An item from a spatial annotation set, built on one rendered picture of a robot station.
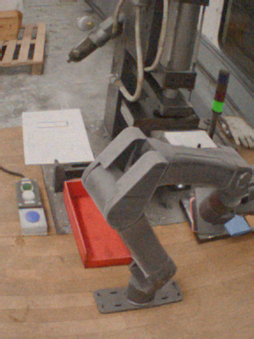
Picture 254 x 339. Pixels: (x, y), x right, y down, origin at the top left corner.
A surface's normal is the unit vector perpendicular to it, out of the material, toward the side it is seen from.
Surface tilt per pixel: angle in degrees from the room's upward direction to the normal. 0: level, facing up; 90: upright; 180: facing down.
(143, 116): 0
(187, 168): 87
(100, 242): 0
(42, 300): 0
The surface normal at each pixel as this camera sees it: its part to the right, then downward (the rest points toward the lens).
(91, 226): 0.13, -0.79
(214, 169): 0.40, 0.54
